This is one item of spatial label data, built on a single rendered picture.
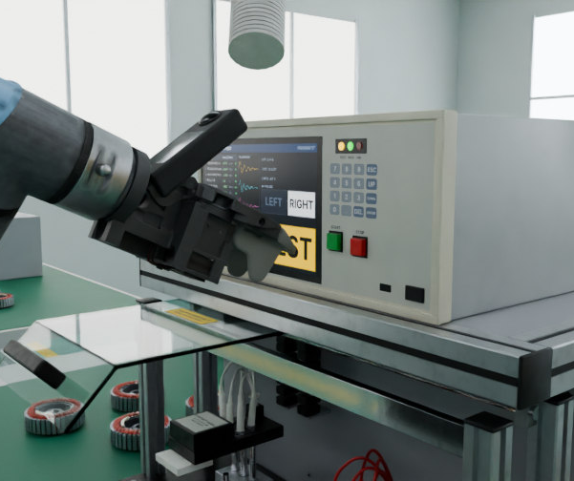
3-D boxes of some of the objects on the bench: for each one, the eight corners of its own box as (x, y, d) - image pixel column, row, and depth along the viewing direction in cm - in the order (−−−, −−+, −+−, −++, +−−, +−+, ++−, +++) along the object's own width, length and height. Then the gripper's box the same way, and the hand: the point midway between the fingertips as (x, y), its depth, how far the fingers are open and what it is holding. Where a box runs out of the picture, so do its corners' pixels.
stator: (53, 410, 142) (53, 393, 141) (97, 419, 137) (96, 402, 137) (11, 430, 132) (10, 412, 131) (57, 441, 127) (56, 421, 127)
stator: (176, 428, 133) (176, 409, 133) (166, 452, 122) (165, 432, 122) (118, 428, 133) (117, 408, 133) (103, 452, 122) (102, 432, 122)
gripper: (73, 233, 62) (247, 301, 75) (116, 242, 55) (300, 316, 68) (107, 146, 63) (273, 228, 76) (154, 145, 56) (328, 236, 69)
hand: (287, 240), depth 72 cm, fingers closed
